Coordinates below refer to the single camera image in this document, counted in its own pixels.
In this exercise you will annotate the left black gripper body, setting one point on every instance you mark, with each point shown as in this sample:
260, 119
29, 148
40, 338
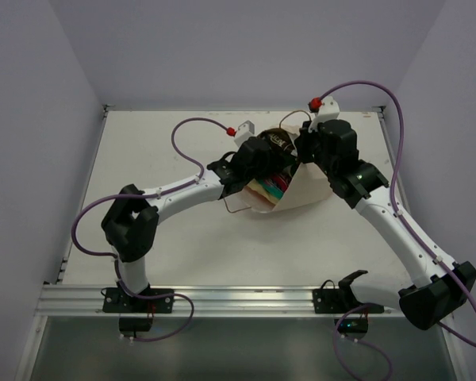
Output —
259, 147

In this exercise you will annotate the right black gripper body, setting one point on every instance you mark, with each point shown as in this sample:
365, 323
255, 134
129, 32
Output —
310, 148

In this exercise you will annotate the beige paper bag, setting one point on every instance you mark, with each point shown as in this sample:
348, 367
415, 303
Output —
308, 185

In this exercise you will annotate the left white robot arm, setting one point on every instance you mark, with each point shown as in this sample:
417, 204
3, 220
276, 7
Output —
132, 220

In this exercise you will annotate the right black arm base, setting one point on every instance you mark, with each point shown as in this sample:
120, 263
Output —
330, 299

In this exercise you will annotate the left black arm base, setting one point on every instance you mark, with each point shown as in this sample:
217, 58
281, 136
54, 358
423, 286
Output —
158, 301

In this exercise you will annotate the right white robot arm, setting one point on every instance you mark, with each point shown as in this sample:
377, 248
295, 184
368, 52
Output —
437, 284

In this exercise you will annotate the yellow snack packet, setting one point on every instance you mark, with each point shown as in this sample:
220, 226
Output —
255, 186

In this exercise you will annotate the pink snack packet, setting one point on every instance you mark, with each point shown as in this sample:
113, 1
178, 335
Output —
281, 181

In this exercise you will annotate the brown candy packet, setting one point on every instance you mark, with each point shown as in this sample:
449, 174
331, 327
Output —
279, 140

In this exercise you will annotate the teal snack packet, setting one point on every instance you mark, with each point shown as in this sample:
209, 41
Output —
277, 190

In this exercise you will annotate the right black control box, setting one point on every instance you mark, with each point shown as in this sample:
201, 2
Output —
353, 328

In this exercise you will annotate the black control box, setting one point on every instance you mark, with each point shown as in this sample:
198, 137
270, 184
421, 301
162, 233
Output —
353, 328
131, 326

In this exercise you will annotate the left black control box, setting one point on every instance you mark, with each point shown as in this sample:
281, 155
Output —
131, 326

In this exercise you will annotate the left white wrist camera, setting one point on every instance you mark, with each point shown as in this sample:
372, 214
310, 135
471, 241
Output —
244, 132

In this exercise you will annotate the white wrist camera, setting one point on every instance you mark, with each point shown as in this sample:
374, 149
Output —
244, 132
324, 109

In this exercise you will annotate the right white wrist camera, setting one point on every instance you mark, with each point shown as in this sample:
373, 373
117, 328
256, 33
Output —
324, 109

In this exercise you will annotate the aluminium front rail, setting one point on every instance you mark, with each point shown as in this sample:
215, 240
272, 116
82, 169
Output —
74, 301

